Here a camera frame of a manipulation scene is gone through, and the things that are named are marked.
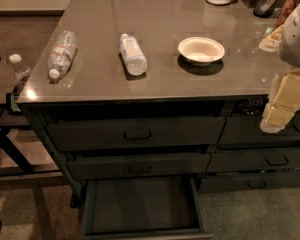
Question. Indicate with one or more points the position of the top right drawer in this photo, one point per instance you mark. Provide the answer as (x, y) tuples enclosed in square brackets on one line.
[(244, 132)]

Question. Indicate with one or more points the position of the glass jar of snacks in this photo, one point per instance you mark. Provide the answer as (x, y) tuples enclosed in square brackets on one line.
[(286, 10)]

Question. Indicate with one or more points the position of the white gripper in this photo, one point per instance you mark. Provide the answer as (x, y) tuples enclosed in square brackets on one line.
[(297, 39)]

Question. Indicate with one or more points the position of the white paper bowl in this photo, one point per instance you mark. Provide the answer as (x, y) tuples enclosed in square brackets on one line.
[(200, 50)]

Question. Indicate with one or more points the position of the clear crumpled water bottle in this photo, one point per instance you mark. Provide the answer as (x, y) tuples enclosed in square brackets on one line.
[(62, 54)]

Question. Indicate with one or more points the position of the top left drawer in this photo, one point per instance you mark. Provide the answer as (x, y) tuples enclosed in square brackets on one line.
[(135, 133)]

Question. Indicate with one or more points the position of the middle left drawer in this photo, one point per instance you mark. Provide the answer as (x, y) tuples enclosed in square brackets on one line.
[(145, 165)]

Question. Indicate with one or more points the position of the bottom right drawer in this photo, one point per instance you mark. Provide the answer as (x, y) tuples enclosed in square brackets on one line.
[(211, 184)]

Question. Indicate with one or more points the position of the open bottom left drawer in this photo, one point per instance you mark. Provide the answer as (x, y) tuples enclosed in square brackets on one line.
[(153, 208)]

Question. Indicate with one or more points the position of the middle right drawer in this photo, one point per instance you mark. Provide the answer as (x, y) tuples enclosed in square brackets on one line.
[(254, 159)]

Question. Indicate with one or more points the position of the small bottle on side table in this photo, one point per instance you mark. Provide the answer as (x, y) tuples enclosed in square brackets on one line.
[(21, 70)]

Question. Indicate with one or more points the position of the dark cabinet frame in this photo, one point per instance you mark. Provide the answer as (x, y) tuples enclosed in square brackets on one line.
[(40, 114)]

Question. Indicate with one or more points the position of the dark side table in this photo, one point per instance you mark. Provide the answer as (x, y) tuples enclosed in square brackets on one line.
[(11, 118)]

